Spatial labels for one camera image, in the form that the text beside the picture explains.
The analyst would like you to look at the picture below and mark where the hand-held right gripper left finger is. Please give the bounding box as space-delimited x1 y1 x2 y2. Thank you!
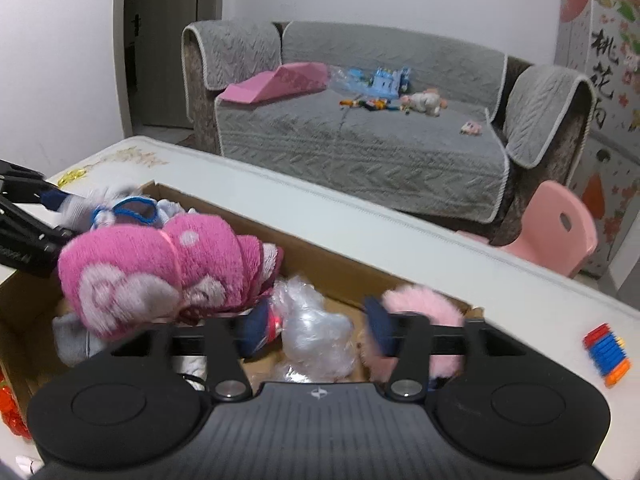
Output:
107 310 281 403

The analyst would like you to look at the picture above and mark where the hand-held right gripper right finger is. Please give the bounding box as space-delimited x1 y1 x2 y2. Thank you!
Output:
362 297 526 401

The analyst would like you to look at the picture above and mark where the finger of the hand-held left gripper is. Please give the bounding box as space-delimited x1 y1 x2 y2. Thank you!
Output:
0 199 76 277
0 160 76 211

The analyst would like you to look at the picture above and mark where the pink fluffy toy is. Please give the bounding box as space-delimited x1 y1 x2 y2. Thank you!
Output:
357 285 468 388

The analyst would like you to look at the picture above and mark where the cardboard box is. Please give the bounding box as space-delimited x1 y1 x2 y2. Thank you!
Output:
0 180 486 426

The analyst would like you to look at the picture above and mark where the blue white plush toy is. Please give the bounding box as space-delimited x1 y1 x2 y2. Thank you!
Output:
65 187 166 233

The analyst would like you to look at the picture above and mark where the pink and white towel sock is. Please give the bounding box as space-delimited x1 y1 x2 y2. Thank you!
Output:
57 212 283 341

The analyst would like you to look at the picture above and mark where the white desktop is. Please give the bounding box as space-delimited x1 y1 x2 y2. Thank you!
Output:
0 135 640 480

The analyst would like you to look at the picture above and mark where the yellow ribbon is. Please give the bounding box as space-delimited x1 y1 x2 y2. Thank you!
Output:
57 167 88 188

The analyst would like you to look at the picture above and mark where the clear plastic bag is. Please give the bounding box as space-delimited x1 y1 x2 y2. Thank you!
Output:
270 275 356 383
327 65 373 96

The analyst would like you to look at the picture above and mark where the grey rolled sock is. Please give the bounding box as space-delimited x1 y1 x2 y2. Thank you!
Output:
52 312 108 366

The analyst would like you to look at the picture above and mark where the orange plastic toy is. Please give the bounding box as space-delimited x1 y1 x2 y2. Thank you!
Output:
0 370 31 438

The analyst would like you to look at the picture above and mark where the grey sofa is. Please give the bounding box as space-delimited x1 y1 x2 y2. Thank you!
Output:
181 20 596 246

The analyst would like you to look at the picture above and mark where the grey door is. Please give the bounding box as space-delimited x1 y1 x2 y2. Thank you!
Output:
122 0 211 128

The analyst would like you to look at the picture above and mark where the pink plastic chair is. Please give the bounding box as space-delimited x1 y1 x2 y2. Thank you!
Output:
457 180 598 278

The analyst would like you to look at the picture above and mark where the row of small colourful toys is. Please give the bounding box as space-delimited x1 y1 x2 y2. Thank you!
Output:
340 97 401 112

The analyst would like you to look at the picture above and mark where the blue and orange block toy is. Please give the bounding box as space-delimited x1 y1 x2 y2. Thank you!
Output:
582 322 631 388

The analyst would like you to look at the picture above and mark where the pink cushion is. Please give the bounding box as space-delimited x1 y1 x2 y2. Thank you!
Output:
220 61 331 106

